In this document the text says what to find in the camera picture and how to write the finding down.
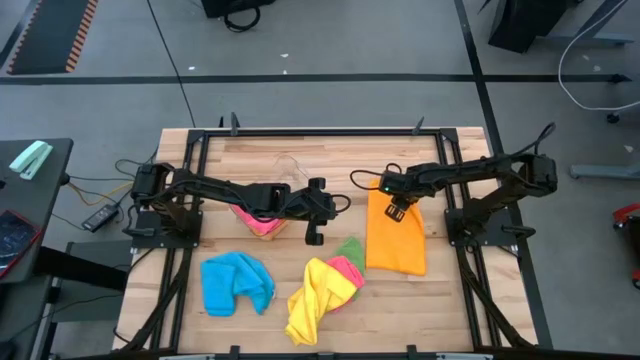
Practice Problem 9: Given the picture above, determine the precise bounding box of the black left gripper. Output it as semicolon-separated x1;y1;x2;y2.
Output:
287;177;339;247

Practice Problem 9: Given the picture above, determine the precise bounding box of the clear plastic container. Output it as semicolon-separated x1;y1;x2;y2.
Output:
229;153;312;243

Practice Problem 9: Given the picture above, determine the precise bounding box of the small orange microfiber towel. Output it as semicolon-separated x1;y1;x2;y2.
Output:
258;219;290;242

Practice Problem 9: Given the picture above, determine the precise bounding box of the long pink microfiber towel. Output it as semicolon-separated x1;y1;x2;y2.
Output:
230;203;287;237

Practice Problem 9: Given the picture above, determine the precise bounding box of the large orange microfiber towel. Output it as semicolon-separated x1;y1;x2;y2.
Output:
365;179;428;277

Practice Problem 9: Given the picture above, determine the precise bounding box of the green microfiber towel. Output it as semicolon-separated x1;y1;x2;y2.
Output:
333;236;366;275

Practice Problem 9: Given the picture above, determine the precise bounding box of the yellow microfiber towel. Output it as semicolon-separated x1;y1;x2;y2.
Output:
284;257;359;347

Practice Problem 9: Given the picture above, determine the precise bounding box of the blue microfiber towel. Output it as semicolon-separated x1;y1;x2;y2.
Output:
200;251;276;318

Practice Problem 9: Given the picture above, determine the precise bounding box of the black floor cabinet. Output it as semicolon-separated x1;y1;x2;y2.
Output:
487;0;571;54

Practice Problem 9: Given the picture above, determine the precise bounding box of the grey metal table foot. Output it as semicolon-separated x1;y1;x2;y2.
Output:
569;163;640;181

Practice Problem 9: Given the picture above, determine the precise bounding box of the black power adapter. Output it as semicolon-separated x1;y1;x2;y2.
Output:
81;203;120;234

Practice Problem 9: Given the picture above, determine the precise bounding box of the red wheeled cart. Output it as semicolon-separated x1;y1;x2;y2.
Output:
612;202;640;290

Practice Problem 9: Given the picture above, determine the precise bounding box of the black side table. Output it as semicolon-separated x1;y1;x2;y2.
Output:
0;138;75;286

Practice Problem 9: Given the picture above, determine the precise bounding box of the mint green stapler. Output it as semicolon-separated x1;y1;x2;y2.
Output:
8;140;54;181

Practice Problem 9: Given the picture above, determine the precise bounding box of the smartphone with red case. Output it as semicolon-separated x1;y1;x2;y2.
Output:
0;209;44;280

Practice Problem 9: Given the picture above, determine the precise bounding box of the black orange-striped floor mat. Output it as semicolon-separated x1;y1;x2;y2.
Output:
6;0;100;76

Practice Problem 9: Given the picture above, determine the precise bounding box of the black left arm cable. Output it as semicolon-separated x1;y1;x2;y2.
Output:
329;193;353;215

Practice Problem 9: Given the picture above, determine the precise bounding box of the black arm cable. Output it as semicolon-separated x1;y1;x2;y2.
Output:
329;193;353;215
514;122;557;157

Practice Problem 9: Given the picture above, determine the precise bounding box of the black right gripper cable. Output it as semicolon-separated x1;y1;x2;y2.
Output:
349;162;404;192

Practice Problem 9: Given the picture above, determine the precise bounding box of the black metal table frame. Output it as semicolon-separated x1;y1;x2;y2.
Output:
119;127;554;360

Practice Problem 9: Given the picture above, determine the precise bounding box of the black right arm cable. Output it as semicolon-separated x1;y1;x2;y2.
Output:
514;122;557;157

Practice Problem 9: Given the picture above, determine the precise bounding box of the black table cable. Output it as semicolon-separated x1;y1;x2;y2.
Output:
114;149;157;201

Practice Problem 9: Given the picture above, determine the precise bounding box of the white floor cable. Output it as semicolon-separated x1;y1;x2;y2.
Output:
558;0;640;112

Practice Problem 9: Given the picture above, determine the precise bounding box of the yellow cable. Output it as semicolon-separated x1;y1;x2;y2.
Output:
67;179;135;207

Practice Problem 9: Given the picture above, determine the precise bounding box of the black floor cable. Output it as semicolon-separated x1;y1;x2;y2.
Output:
146;0;197;129

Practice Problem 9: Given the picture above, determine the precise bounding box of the black equipment with cable loop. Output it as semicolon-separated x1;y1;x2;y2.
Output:
200;0;277;34

